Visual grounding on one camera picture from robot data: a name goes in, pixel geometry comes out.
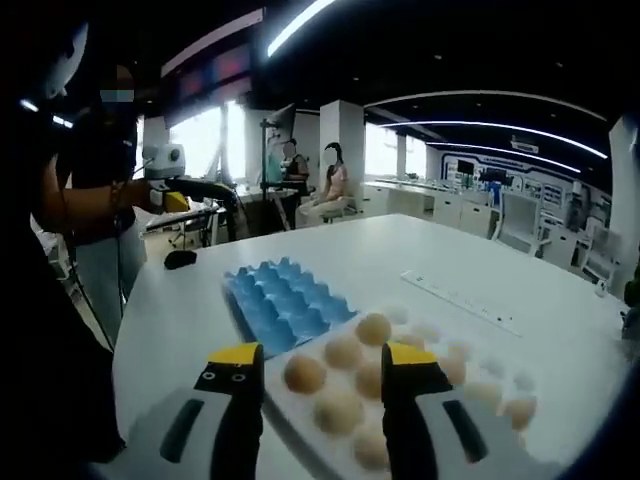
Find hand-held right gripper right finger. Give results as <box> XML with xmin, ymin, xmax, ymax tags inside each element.
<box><xmin>379</xmin><ymin>342</ymin><xmax>551</xmax><ymax>480</ymax></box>

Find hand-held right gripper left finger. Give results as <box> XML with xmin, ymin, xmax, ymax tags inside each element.
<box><xmin>107</xmin><ymin>342</ymin><xmax>266</xmax><ymax>480</ymax></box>

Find white egg tray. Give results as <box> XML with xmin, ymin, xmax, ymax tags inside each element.
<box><xmin>260</xmin><ymin>304</ymin><xmax>544</xmax><ymax>476</ymax></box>

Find group of eggs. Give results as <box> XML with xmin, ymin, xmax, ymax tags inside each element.
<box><xmin>283</xmin><ymin>304</ymin><xmax>540</xmax><ymax>472</ymax></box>

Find blue egg tray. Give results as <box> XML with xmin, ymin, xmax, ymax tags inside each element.
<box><xmin>222</xmin><ymin>256</ymin><xmax>359</xmax><ymax>362</ymax></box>

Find background desk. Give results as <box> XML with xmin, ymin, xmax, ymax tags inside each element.
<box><xmin>144</xmin><ymin>203</ymin><xmax>229</xmax><ymax>251</ymax></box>

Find black mouse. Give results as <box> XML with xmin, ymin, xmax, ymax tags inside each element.
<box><xmin>164</xmin><ymin>249</ymin><xmax>199</xmax><ymax>272</ymax></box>

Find black light stand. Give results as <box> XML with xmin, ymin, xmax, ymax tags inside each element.
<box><xmin>256</xmin><ymin>102</ymin><xmax>299</xmax><ymax>232</ymax></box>

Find dark hanging display screen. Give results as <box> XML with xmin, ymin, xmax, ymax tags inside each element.
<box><xmin>159</xmin><ymin>8</ymin><xmax>267</xmax><ymax>129</ymax></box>

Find white worn device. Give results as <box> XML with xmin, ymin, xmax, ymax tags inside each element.
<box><xmin>43</xmin><ymin>21</ymin><xmax>91</xmax><ymax>99</ymax></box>

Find white table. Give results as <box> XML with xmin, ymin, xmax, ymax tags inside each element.
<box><xmin>112</xmin><ymin>213</ymin><xmax>634</xmax><ymax>480</ymax></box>

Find ceiling light strip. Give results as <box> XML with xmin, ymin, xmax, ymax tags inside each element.
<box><xmin>266</xmin><ymin>0</ymin><xmax>337</xmax><ymax>59</ymax></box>
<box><xmin>378</xmin><ymin>118</ymin><xmax>610</xmax><ymax>160</ymax></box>

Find person's dark clothing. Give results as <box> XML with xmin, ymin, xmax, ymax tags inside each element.
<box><xmin>0</xmin><ymin>19</ymin><xmax>127</xmax><ymax>480</ymax></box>

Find white counter cabinets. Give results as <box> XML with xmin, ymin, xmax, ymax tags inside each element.
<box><xmin>361</xmin><ymin>178</ymin><xmax>502</xmax><ymax>242</ymax></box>

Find white chair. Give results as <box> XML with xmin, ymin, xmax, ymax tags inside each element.
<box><xmin>578</xmin><ymin>223</ymin><xmax>624</xmax><ymax>284</ymax></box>
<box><xmin>491</xmin><ymin>191</ymin><xmax>549</xmax><ymax>259</ymax></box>

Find dark green object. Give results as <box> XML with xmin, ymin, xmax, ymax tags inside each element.
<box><xmin>618</xmin><ymin>263</ymin><xmax>640</xmax><ymax>346</ymax></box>

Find black cable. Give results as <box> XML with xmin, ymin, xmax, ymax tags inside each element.
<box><xmin>111</xmin><ymin>219</ymin><xmax>127</xmax><ymax>332</ymax></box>

